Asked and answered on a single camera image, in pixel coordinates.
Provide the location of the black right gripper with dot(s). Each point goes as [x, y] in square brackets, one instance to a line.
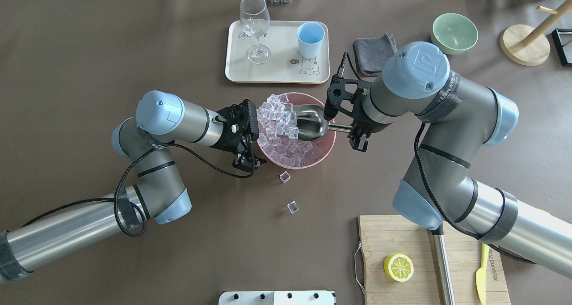
[363, 127]

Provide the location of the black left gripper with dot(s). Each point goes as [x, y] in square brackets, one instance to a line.
[229, 140]

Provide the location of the pink bowl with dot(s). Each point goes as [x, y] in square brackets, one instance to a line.
[326, 143]

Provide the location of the metal ice scoop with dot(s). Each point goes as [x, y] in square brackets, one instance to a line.
[311, 123]

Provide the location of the ice cubes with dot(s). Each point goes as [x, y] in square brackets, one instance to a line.
[287, 125]
[280, 135]

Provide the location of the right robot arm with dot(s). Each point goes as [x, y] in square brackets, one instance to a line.
[458, 117]

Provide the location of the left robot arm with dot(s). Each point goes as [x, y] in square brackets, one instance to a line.
[151, 187]

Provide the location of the loose ice cube near bowl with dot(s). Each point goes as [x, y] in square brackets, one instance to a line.
[285, 177]

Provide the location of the loose ice cube far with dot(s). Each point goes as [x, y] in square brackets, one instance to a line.
[292, 207]

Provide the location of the light blue cup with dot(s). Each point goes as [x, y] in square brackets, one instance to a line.
[310, 37]

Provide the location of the grey folded cloth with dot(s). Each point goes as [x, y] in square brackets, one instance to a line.
[373, 53]

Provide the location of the cream serving tray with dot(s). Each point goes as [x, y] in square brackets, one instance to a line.
[285, 64]

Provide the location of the wooden cutting board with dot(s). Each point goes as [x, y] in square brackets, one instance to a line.
[382, 235]

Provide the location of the lemon half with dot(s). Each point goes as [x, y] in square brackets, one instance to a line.
[398, 267]

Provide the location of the green bowl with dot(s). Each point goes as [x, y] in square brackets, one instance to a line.
[453, 33]

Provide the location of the wine glass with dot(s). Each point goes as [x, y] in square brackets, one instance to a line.
[255, 21]

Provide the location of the yellow plastic knife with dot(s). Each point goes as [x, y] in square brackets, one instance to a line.
[481, 274]

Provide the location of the wooden stand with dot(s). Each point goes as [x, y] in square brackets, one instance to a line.
[527, 45]

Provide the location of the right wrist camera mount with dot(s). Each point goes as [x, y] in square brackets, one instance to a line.
[346, 95]

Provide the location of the black picture frame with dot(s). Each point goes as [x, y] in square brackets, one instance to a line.
[562, 42]

